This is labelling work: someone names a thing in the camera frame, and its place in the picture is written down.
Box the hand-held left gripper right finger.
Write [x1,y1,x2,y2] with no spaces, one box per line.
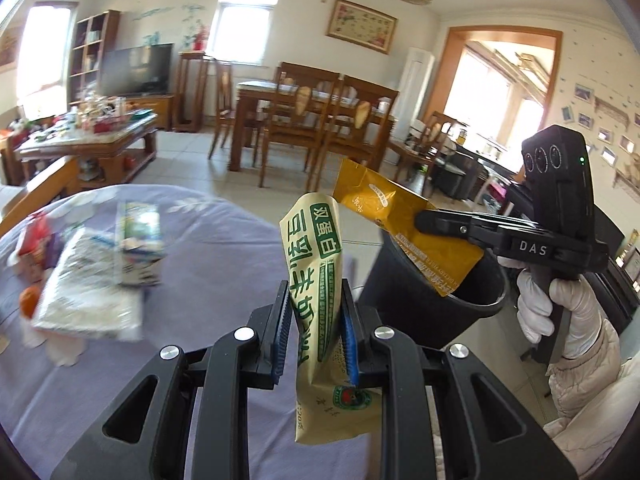
[337,282,581,480]

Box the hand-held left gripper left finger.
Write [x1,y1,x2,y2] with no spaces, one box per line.
[50,280,293,480]

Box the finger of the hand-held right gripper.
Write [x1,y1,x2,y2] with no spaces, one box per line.
[414,208,527,257]

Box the gold snack packet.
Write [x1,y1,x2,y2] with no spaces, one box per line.
[332,158,485,298]

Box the black trash bin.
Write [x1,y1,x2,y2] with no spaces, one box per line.
[357,230,511,351]

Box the cream green milk powder packet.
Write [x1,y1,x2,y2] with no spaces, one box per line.
[279,192,386,448]

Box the person's right forearm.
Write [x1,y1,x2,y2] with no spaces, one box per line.
[542,320,640,480]

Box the person's right hand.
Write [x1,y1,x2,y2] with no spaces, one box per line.
[497,255,608,361]

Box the black cabinet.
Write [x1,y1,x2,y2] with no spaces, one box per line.
[434,146,501,201]

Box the wooden dining chair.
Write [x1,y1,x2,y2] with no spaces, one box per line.
[390,110,468,196]
[257,61,342,188]
[306,75,401,193]
[207,57,253,161]

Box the purple floral bedsheet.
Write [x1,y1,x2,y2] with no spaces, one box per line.
[0,183,373,480]

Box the white standing air conditioner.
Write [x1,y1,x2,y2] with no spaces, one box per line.
[397,47,435,143]

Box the white green carton box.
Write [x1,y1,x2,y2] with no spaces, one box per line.
[115,201,168,287]

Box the white plastic tissue pack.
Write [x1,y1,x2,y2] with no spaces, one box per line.
[31,225,146,343]

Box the framed floral picture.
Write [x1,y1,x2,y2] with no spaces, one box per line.
[325,0,399,56]

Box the wooden dining table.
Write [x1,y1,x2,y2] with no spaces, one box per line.
[229,80,398,173]

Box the orange fruit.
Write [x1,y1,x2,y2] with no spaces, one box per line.
[19,285,43,318]

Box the wooden coffee table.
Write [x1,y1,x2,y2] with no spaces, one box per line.
[15,110,160,186]

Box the wooden television stand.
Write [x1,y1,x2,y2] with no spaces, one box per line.
[120,93,176,132]

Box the red snack packet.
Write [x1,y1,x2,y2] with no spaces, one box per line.
[15,212,57,272]

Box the tall wooden plant stand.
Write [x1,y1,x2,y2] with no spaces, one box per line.
[174,51,210,133]

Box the small window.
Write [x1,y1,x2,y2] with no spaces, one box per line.
[215,0,282,67]

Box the wooden sofa armrest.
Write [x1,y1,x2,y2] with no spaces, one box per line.
[0,155,81,233]

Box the clutter of bottles and boxes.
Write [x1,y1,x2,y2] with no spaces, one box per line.
[20,87,151,138]

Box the black flat television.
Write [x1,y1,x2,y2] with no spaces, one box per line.
[100,44,174,97]

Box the wooden bookshelf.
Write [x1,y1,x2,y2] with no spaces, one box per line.
[67,10,122,95]

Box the large bright window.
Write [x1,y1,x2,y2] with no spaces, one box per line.
[17,2,79,113]

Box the group of wall photo frames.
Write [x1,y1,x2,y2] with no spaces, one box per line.
[560,82,640,191]

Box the wooden doorway frame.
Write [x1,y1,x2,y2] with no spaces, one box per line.
[424,26,564,143]

